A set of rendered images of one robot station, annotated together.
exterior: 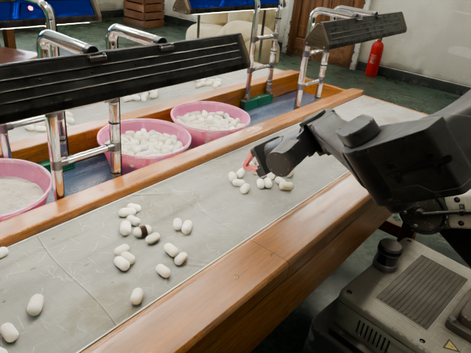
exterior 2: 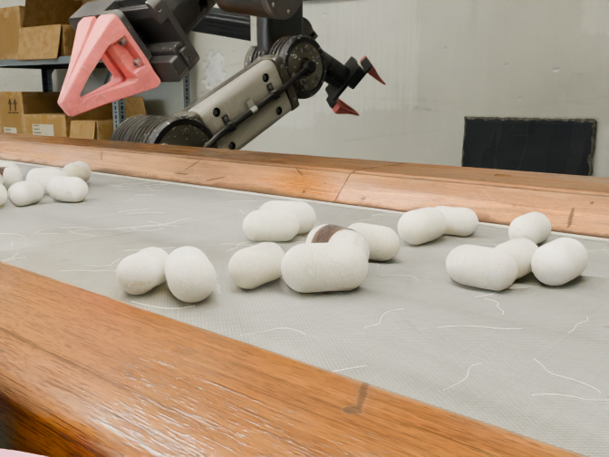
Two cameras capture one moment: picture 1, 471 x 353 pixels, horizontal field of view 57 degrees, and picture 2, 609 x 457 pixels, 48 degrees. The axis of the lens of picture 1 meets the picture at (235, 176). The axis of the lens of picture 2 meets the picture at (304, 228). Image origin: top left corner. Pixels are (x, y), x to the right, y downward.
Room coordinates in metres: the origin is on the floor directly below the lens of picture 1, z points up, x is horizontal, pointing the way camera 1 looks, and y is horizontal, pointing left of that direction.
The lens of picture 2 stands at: (0.71, 0.50, 0.82)
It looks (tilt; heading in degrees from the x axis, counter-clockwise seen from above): 11 degrees down; 274
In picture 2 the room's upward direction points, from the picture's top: straight up
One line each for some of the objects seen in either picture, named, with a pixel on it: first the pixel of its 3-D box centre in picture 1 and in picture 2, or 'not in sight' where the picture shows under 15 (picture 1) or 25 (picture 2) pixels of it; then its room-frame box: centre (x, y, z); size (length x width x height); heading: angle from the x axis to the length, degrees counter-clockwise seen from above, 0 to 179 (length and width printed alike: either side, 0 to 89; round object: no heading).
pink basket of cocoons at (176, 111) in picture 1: (209, 127); not in sight; (1.37, 0.11, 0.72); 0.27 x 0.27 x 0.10
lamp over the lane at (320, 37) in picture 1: (364, 26); not in sight; (1.54, -0.37, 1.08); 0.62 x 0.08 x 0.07; 143
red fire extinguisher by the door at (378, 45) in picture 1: (376, 54); not in sight; (5.23, -1.47, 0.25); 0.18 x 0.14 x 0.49; 148
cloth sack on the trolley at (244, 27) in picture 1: (241, 45); not in sight; (4.21, 0.08, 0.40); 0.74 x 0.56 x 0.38; 149
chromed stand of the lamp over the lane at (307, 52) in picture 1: (332, 73); not in sight; (1.59, -0.31, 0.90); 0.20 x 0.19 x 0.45; 143
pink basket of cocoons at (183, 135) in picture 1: (145, 150); not in sight; (1.14, 0.27, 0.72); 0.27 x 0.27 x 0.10
